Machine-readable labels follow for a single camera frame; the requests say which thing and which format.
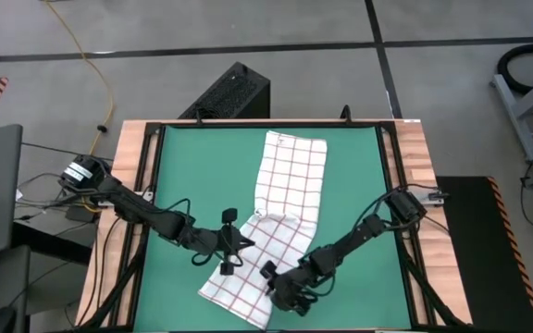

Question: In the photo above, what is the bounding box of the black computer mouse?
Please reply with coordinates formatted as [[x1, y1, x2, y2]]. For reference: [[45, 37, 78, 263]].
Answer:
[[0, 304, 19, 333]]

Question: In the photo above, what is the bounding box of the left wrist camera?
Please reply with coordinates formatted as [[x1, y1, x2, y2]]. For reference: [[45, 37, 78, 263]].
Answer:
[[220, 207, 240, 225]]

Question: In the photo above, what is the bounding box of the white red-checked towel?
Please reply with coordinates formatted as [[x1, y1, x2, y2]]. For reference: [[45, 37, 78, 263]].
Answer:
[[197, 129, 328, 330]]

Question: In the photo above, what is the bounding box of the grey metal stand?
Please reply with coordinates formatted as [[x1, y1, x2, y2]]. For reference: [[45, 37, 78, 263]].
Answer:
[[489, 68, 533, 163]]

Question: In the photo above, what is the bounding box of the black power adapter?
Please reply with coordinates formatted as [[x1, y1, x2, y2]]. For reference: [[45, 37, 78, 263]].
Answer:
[[64, 204, 97, 224]]

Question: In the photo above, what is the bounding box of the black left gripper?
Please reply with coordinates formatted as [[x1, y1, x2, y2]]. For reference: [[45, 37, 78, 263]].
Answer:
[[210, 221, 256, 278]]

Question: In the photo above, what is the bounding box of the yellow cable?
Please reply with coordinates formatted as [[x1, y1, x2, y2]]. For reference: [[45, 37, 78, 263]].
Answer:
[[43, 0, 116, 156]]

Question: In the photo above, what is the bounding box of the green table mat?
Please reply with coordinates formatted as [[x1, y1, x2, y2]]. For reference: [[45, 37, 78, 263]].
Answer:
[[134, 125, 414, 332]]

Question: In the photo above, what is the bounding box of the wooden table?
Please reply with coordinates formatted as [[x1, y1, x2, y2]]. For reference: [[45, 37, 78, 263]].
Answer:
[[74, 118, 475, 332]]

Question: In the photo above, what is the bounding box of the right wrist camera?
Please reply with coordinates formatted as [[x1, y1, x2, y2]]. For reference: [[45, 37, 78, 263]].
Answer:
[[259, 259, 279, 279]]

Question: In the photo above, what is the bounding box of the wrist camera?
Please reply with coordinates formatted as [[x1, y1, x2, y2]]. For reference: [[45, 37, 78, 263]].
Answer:
[[220, 207, 240, 225], [259, 259, 279, 279]]

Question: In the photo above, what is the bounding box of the black computer tower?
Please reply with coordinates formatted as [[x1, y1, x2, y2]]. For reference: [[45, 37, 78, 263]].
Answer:
[[178, 61, 272, 120]]

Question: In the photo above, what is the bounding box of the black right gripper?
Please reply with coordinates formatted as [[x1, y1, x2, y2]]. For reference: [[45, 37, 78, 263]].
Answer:
[[268, 265, 326, 318]]

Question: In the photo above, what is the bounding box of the black metal table frame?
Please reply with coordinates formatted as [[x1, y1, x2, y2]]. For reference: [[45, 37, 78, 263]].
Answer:
[[81, 120, 471, 332]]

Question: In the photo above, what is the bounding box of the black vacuum hose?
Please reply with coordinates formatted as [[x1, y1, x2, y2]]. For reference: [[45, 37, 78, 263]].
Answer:
[[496, 42, 533, 96]]

